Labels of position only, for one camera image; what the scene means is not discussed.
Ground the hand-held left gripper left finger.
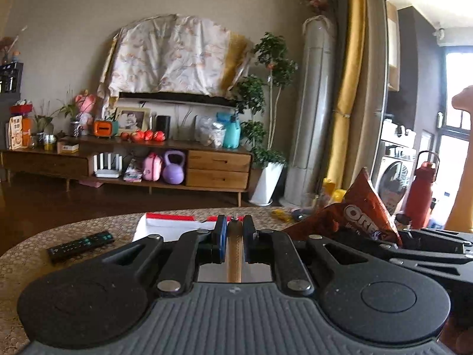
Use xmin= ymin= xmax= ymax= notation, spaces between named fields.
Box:
xmin=100 ymin=214 xmax=228 ymax=293

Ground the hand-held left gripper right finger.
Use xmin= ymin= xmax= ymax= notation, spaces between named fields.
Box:
xmin=243 ymin=215 xmax=365 ymax=293

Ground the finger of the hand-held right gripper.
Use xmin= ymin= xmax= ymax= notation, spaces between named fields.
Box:
xmin=378 ymin=245 xmax=473 ymax=279
xmin=399 ymin=228 xmax=473 ymax=255

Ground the tan sausage stick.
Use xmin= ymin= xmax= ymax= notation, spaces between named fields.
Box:
xmin=226 ymin=214 xmax=244 ymax=283

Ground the red cardboard box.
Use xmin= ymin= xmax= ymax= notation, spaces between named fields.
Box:
xmin=132 ymin=212 xmax=237 ymax=243

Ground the brown cookie bag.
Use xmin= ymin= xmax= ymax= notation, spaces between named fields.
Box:
xmin=283 ymin=167 xmax=403 ymax=248

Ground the person's right hand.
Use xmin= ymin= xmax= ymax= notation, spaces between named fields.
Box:
xmin=438 ymin=322 xmax=473 ymax=355

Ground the red thermos bottle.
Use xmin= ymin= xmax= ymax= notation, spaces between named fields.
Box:
xmin=404 ymin=150 xmax=441 ymax=230

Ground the yellow giraffe toy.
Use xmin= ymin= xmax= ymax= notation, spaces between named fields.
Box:
xmin=443 ymin=85 xmax=473 ymax=232

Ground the white plant pot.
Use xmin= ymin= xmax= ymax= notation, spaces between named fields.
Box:
xmin=248 ymin=162 xmax=285 ymax=207

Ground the white washing machine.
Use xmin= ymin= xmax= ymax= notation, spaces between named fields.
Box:
xmin=375 ymin=120 xmax=418 ymax=215

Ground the wooden television cabinet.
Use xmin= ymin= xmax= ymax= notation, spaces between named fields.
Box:
xmin=0 ymin=137 xmax=254 ymax=208

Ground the purple kettlebell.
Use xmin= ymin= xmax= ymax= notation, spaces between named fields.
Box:
xmin=163 ymin=150 xmax=186 ymax=185

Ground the teal spray bottle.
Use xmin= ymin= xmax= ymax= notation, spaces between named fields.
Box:
xmin=217 ymin=113 xmax=242 ymax=149

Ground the black speaker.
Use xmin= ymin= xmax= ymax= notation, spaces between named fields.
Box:
xmin=155 ymin=115 xmax=171 ymax=141

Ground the white router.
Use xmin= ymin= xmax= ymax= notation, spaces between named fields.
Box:
xmin=92 ymin=152 xmax=123 ymax=179

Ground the grey standing air conditioner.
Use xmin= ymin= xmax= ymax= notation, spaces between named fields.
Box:
xmin=284 ymin=15 xmax=338 ymax=208

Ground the black remote control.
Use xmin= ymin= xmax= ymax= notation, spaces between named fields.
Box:
xmin=47 ymin=231 xmax=115 ymax=264

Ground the black television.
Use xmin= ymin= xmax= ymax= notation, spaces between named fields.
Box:
xmin=118 ymin=91 xmax=237 ymax=108

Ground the yellow curtain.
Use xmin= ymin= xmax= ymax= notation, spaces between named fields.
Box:
xmin=321 ymin=0 xmax=366 ymax=193

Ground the plant in striped vase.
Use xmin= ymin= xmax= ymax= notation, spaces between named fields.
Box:
xmin=55 ymin=89 xmax=87 ymax=139

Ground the pink plush toy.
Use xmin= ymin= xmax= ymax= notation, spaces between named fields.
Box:
xmin=74 ymin=89 xmax=97 ymax=135

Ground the green indoor tree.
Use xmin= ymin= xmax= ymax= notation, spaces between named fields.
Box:
xmin=236 ymin=33 xmax=298 ymax=167

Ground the floral cloth cover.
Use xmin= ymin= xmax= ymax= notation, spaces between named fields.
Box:
xmin=97 ymin=14 xmax=249 ymax=99

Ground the small potted plant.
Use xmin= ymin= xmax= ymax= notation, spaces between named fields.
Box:
xmin=33 ymin=100 xmax=56 ymax=145

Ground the orange white box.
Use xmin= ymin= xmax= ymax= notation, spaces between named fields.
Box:
xmin=8 ymin=116 xmax=33 ymax=151

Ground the red basket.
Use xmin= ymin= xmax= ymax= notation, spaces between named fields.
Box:
xmin=9 ymin=100 xmax=34 ymax=116

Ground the black shelf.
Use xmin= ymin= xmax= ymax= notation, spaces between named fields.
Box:
xmin=0 ymin=62 xmax=25 ymax=152

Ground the dried flower bouquet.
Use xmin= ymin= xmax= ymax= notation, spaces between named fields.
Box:
xmin=0 ymin=26 xmax=28 ymax=63

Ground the photo frame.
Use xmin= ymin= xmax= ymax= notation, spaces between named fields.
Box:
xmin=114 ymin=106 xmax=151 ymax=135

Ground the wall cupboard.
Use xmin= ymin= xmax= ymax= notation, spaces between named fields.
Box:
xmin=386 ymin=0 xmax=401 ymax=93

